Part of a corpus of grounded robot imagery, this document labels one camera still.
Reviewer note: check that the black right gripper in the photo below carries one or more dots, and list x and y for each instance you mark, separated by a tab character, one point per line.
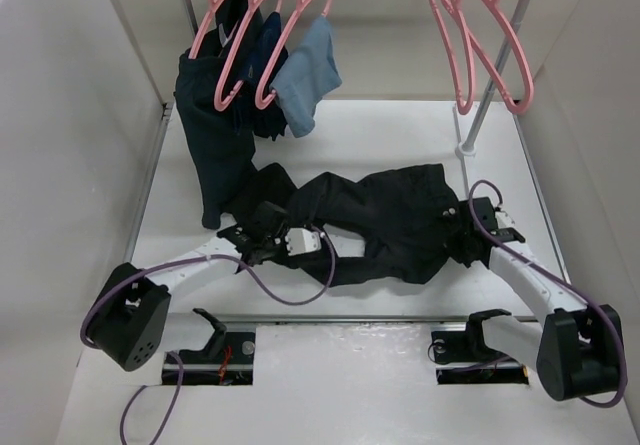
464	257

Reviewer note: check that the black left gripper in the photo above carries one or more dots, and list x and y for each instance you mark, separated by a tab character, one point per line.
282	251

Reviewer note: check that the black trousers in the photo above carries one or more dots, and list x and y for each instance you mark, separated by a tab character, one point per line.
406	218

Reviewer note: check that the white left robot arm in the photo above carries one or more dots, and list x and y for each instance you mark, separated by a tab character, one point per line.
131	319

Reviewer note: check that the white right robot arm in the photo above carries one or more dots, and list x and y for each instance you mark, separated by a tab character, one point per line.
578	353

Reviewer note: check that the dark teal hanging trousers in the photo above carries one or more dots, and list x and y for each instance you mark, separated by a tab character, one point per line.
220	145

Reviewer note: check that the pink empty hanger right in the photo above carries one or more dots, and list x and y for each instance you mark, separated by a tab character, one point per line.
500	30

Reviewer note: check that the light blue hanging shorts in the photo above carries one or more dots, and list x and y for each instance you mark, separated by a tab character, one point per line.
306	77

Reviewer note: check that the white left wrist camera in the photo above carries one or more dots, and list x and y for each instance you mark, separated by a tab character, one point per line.
301	241

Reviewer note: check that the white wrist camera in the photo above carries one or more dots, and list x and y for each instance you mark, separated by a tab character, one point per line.
506	231
301	241

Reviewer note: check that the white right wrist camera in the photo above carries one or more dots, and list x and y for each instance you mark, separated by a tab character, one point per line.
506	231

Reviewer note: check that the white clothes rack frame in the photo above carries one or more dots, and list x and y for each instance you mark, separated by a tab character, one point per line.
509	74

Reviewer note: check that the aluminium rail at table front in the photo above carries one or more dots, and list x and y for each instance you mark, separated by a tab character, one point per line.
345	321

